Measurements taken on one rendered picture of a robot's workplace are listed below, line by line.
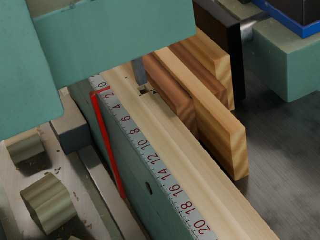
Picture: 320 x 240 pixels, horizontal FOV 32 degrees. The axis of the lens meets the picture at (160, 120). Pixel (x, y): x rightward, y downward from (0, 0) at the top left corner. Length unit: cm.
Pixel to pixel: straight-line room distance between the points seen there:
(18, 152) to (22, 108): 30
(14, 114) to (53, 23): 8
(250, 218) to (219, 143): 10
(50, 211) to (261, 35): 28
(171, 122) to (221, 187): 9
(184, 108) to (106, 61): 9
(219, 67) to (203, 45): 3
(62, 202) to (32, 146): 13
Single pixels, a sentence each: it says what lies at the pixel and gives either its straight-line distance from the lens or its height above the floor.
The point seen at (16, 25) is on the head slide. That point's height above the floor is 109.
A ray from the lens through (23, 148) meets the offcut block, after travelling 72.
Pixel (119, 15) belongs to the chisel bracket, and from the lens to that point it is 45.
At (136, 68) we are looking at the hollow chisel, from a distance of 52.
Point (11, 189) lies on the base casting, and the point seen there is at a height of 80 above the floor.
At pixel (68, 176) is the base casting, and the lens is 68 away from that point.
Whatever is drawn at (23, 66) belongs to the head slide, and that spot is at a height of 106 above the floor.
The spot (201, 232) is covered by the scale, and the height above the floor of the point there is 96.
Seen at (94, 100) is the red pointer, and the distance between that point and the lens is 52.
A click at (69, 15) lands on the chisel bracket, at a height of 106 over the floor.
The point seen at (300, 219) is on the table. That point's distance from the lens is 47.
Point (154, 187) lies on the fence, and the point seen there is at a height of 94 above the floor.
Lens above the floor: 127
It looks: 40 degrees down
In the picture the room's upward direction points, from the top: 12 degrees counter-clockwise
